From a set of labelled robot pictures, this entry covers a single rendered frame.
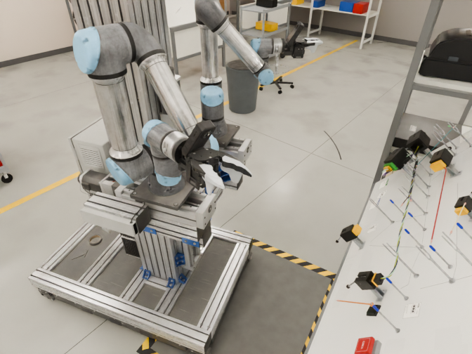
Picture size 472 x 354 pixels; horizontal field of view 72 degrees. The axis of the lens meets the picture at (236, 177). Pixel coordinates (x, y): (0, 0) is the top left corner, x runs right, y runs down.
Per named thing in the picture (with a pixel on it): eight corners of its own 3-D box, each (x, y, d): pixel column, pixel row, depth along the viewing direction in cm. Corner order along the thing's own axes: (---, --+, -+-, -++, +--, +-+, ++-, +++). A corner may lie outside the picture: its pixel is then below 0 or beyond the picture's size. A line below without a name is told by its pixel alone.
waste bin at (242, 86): (225, 115, 447) (225, 70, 410) (227, 101, 484) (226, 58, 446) (259, 115, 447) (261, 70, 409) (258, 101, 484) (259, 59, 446)
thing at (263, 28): (261, 69, 596) (264, 3, 531) (239, 64, 621) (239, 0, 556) (289, 56, 658) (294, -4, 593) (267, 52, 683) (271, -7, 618)
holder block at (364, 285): (367, 280, 108) (359, 272, 108) (380, 279, 104) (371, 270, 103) (362, 290, 106) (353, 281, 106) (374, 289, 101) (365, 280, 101)
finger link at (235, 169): (254, 186, 81) (221, 175, 84) (257, 166, 78) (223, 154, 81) (248, 192, 78) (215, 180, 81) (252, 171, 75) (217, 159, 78)
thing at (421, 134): (444, 142, 158) (423, 121, 158) (440, 160, 147) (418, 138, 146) (431, 149, 163) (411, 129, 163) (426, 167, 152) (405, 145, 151)
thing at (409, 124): (388, 146, 182) (391, 135, 178) (398, 121, 207) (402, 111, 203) (454, 163, 169) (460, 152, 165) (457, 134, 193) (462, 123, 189)
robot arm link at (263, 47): (249, 53, 169) (250, 36, 164) (270, 53, 170) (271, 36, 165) (251, 58, 163) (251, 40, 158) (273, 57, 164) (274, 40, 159)
